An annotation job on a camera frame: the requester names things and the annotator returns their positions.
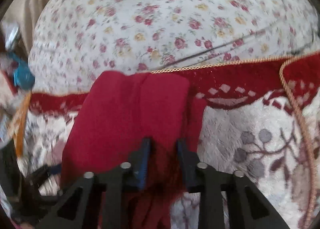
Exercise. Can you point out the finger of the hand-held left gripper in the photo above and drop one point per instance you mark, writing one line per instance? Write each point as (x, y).
(41, 172)

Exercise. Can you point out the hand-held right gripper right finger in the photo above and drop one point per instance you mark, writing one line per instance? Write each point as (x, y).
(182, 161)

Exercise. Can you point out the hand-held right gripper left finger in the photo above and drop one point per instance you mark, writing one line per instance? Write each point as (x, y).
(146, 164)

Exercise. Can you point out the red garment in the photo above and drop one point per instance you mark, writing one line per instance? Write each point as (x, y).
(120, 108)

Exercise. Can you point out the orange patterned blanket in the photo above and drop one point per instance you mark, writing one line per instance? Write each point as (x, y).
(21, 118)

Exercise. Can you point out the red and white plush blanket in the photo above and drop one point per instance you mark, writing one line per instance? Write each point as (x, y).
(237, 123)

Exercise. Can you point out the blue packet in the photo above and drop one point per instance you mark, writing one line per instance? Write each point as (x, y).
(22, 76)

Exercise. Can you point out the white rose print quilt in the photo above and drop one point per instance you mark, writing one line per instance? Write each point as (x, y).
(150, 18)

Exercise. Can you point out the beige cloth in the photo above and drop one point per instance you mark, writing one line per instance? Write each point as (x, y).
(32, 11)

